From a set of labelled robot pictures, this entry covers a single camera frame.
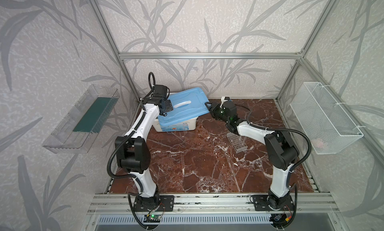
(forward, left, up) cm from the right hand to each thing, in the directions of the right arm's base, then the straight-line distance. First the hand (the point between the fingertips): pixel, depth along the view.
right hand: (205, 100), depth 89 cm
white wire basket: (-28, -51, +12) cm, 59 cm away
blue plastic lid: (-1, +11, -3) cm, 12 cm away
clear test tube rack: (-17, -20, -21) cm, 34 cm away
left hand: (-1, +25, -1) cm, 25 cm away
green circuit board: (-57, +27, -23) cm, 67 cm away
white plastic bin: (-8, +10, -16) cm, 20 cm away
